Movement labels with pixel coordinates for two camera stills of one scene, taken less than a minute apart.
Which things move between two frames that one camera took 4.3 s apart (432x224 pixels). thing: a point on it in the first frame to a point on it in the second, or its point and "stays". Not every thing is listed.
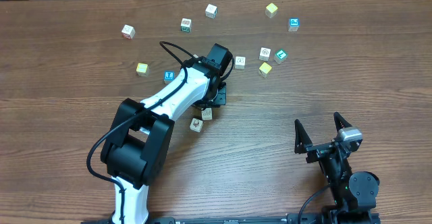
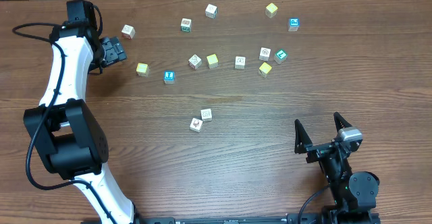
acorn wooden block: (196, 125) stays
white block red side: (128, 32) stays
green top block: (279, 57) stays
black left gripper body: (212, 101) to (115, 50)
